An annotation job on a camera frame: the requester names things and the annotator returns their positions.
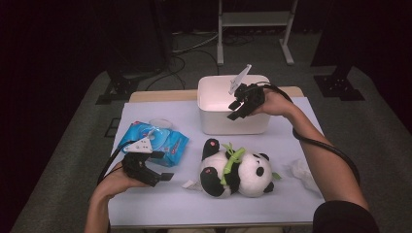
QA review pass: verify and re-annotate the left hand-held gripper cable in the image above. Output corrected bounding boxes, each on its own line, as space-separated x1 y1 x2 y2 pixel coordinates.
96 139 137 185

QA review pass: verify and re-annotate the white plastic storage bin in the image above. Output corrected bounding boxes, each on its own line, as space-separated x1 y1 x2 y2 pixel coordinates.
196 75 276 136

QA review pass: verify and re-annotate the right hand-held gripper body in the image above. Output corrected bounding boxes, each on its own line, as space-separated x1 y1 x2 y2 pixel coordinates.
228 63 266 115

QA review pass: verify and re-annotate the wooden table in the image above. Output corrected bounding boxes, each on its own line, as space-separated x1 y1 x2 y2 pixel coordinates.
96 85 326 229

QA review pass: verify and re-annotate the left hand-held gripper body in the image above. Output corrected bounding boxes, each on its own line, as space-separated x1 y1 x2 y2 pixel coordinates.
121 135 155 188

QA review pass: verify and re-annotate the black stand base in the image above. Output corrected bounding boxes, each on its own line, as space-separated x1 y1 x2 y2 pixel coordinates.
313 64 365 102
95 69 140 105

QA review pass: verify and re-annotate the white table mat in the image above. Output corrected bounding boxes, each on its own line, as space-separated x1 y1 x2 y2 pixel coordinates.
96 96 326 227

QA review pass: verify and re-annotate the blue wet wipes pack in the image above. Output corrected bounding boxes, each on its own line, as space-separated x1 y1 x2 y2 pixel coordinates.
117 117 189 168

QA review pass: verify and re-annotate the person's left hand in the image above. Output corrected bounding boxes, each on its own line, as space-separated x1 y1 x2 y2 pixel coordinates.
93 163 150 200

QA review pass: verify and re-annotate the grey floor cable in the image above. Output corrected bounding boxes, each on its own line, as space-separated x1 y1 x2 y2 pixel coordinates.
171 32 220 54

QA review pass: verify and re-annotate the person's black sleeve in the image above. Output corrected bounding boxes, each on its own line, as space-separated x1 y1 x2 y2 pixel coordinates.
312 200 380 233

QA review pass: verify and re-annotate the white metal stand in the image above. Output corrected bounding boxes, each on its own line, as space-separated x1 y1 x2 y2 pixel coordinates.
216 0 299 67

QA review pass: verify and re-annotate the person's right hand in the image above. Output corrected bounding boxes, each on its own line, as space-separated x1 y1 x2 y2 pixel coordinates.
252 88 297 118

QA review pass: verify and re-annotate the black floor cable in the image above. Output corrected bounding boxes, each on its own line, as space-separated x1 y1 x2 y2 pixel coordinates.
174 48 221 76
145 55 188 91

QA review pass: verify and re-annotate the panda plush toy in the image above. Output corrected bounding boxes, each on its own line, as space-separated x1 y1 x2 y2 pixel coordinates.
183 138 283 199

